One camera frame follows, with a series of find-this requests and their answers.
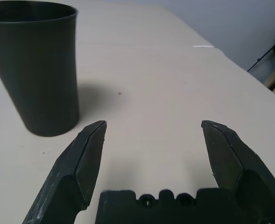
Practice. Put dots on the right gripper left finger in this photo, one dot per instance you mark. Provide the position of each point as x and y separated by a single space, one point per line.
79 163

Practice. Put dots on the white tape strip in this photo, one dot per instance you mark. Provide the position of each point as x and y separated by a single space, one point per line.
204 46

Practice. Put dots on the black stand rod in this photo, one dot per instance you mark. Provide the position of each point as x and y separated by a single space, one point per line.
263 57

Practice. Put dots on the black cup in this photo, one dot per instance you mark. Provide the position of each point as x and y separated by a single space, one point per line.
35 70

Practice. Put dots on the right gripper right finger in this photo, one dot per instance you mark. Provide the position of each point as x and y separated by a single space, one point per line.
230 158

